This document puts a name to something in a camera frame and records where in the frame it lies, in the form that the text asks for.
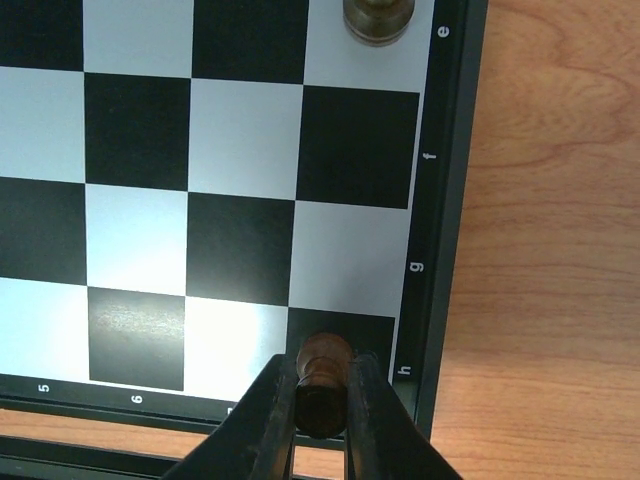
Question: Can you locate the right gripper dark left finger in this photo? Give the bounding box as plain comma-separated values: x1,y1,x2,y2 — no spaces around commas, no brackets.
163,354,298,480

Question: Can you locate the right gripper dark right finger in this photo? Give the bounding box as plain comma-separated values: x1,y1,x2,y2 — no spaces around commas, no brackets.
345,354,461,479

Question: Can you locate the dark chess pawn tray edge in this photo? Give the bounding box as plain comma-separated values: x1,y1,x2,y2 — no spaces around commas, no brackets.
294,333,354,439

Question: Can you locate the dark chess piece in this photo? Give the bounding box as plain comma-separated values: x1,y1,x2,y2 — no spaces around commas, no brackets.
342,0,415,46

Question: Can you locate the black white chessboard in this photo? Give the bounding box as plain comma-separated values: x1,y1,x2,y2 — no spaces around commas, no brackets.
1,1,487,432

